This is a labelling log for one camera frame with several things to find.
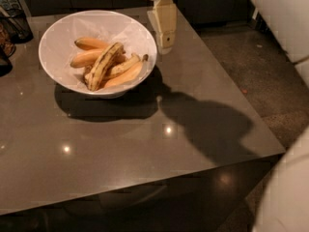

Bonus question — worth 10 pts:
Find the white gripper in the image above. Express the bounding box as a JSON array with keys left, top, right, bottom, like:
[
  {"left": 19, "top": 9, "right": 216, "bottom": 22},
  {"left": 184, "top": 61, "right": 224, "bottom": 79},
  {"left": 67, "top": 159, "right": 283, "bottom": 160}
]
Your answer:
[{"left": 148, "top": 0, "right": 177, "bottom": 55}]

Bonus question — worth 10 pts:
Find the spotted yellow banana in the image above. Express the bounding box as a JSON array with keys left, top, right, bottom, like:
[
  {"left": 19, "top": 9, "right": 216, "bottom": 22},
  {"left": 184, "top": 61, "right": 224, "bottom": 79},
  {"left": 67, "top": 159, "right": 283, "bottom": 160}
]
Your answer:
[{"left": 85, "top": 42, "right": 124, "bottom": 92}]

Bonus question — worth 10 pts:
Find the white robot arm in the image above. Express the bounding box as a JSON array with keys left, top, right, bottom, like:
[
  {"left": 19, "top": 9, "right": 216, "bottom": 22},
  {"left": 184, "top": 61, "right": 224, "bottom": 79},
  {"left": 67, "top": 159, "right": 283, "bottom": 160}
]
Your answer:
[{"left": 113, "top": 29, "right": 309, "bottom": 232}]

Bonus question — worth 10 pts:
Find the top yellow banana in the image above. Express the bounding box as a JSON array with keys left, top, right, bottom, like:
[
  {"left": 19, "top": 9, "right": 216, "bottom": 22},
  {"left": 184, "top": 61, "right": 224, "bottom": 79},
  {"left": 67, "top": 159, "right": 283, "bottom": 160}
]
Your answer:
[{"left": 74, "top": 37, "right": 108, "bottom": 50}]

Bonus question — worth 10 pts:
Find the lower right yellow banana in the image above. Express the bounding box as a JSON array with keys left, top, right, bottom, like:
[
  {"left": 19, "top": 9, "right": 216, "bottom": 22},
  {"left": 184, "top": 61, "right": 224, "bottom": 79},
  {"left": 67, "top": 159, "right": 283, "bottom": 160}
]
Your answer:
[{"left": 102, "top": 54, "right": 149, "bottom": 88}]

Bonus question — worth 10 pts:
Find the white bowl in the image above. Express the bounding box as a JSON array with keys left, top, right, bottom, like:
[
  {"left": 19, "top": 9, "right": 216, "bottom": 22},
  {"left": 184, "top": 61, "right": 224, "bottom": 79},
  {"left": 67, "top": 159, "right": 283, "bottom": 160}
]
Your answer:
[{"left": 39, "top": 11, "right": 157, "bottom": 99}]

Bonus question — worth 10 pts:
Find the dark cabinet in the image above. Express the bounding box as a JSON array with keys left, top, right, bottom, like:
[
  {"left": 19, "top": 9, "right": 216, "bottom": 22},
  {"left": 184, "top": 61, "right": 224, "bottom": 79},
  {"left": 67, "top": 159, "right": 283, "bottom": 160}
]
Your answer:
[{"left": 24, "top": 0, "right": 253, "bottom": 24}]

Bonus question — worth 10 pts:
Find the brown object at left edge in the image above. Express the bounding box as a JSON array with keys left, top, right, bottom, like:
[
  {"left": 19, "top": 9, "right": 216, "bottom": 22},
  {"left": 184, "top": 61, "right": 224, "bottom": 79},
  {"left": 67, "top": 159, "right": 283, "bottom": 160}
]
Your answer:
[{"left": 0, "top": 23, "right": 15, "bottom": 76}]

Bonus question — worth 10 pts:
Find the black wire mesh basket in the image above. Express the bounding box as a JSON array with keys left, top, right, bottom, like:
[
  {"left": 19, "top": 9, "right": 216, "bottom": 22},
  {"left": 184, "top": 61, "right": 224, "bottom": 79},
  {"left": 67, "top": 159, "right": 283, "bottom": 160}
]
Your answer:
[{"left": 0, "top": 7, "right": 33, "bottom": 44}]

